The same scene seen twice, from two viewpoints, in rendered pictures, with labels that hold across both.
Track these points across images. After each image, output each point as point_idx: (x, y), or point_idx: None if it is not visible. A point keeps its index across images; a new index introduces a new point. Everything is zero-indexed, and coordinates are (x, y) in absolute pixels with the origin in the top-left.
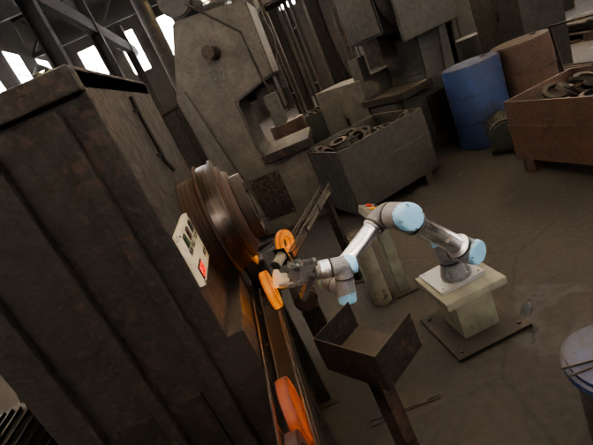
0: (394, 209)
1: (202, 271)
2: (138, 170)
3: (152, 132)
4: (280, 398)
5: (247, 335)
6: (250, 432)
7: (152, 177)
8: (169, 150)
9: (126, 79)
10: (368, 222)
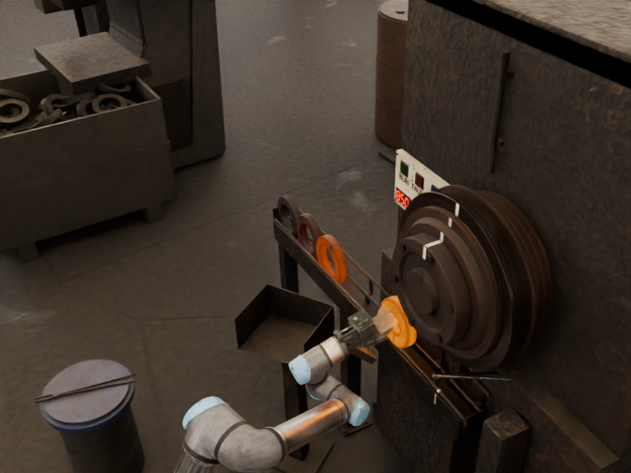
0: (222, 403)
1: (397, 194)
2: (416, 89)
3: (494, 110)
4: (328, 235)
5: (383, 261)
6: None
7: (436, 116)
8: (585, 200)
9: (580, 38)
10: (273, 428)
